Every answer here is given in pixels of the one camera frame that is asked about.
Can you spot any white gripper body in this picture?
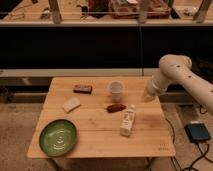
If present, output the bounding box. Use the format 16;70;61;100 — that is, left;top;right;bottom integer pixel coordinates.
142;79;163;102

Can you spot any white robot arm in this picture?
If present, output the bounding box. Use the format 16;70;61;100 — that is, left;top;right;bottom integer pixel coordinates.
142;54;213;114

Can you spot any white sponge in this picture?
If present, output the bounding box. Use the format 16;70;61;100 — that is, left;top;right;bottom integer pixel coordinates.
62;98;81;113

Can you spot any wooden table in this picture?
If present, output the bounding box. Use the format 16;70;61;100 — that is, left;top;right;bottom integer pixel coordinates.
27;76;175;158

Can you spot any brown rectangular block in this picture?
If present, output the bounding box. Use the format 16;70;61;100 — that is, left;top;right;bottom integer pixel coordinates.
73;85;92;94

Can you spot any green plate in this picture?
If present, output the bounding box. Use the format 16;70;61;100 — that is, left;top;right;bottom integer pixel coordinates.
39;119;77;157

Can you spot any wooden shelf with clutter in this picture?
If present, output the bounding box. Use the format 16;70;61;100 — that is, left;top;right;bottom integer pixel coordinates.
0;0;213;26

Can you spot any black cable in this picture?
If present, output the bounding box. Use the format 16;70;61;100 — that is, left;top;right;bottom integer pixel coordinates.
165;105;213;171

